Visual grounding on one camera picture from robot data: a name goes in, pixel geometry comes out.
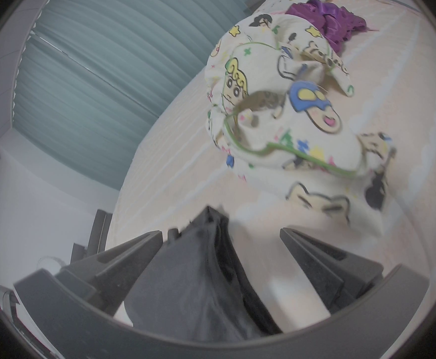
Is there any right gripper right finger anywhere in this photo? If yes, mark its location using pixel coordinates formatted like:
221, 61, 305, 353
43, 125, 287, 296
280, 227, 385, 312

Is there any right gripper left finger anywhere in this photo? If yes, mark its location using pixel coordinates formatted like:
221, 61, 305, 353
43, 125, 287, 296
55, 230, 163, 315

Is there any black T-shirt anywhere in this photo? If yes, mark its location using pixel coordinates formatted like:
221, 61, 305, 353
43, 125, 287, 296
123, 206, 284, 343

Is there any bed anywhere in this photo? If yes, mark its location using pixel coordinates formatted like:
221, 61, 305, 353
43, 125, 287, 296
106, 0, 436, 328

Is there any blue-green curtain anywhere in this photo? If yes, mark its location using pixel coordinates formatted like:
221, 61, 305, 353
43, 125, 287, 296
10, 32, 159, 190
34, 0, 251, 117

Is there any white printed pyjama garment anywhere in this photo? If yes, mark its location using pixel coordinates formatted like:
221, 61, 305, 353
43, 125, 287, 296
204, 11, 397, 235

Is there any purple garment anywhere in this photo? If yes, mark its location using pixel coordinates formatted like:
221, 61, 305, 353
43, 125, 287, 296
285, 0, 368, 55

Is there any grey bedside table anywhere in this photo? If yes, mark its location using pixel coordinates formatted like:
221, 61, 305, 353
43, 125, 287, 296
245, 0, 268, 14

